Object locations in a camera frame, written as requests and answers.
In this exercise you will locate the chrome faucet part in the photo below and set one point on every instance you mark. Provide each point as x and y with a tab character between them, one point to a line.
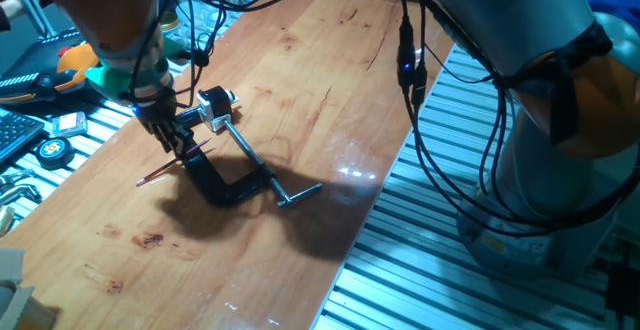
17	190

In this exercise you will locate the black white pencil sharpener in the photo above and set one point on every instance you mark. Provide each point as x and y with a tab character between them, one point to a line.
217	102

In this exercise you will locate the brass fitting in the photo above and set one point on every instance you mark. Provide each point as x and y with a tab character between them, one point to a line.
5	220

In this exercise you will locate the blue plastic bag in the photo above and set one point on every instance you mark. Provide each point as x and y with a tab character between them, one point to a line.
610	5

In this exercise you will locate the glossy orange wooden board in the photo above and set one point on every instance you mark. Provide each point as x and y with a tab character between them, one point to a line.
150	270

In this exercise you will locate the small white pink box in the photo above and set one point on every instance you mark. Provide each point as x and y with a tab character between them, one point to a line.
70	124

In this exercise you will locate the grey slanted metal bar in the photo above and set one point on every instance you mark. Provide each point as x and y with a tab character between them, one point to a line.
30	2

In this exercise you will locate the thin red pencil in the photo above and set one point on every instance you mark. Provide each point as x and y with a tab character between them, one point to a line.
155	175

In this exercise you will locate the black orange teach pendant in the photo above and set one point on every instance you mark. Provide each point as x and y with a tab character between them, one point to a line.
30	65

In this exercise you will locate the black metal C-clamp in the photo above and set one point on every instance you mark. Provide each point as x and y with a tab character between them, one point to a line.
215	185

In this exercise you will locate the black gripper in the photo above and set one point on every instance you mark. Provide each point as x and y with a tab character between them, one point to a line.
157	112

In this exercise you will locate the black computer keyboard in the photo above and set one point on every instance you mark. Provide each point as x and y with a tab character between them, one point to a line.
15	135

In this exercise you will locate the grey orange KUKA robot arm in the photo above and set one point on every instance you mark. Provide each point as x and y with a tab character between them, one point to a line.
500	20

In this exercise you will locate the round black tape measure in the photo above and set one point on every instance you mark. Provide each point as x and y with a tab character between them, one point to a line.
54	152

